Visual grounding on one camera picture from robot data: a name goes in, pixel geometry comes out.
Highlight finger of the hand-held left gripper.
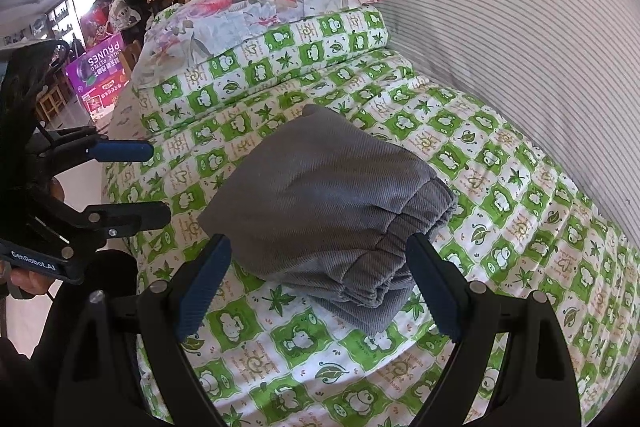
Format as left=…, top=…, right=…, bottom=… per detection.
left=36, top=124, right=155, bottom=174
left=54, top=201, right=172, bottom=254

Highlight white patterned cloth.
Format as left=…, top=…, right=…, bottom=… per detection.
left=110, top=0, right=146, bottom=32

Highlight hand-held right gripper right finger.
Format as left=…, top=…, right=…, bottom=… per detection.
left=406, top=233, right=585, bottom=427

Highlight purple cardboard box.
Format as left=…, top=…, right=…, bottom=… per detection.
left=65, top=32, right=133, bottom=122

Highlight person's left hand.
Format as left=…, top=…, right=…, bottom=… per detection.
left=0, top=263, right=53, bottom=303

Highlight floral pillow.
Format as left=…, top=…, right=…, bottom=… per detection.
left=132, top=0, right=396, bottom=88

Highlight striped grey backrest cushion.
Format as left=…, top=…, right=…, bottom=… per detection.
left=310, top=0, right=640, bottom=248

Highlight green printed pillow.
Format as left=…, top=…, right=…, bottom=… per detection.
left=135, top=7, right=391, bottom=118

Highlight green printed quilt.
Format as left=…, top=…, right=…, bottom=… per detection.
left=102, top=47, right=640, bottom=427

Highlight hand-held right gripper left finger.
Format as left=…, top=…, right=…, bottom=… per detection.
left=52, top=233, right=234, bottom=427

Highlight grey pants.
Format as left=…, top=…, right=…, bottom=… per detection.
left=196, top=103, right=458, bottom=337

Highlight wooden stool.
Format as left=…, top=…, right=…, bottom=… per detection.
left=32, top=82, right=71, bottom=122

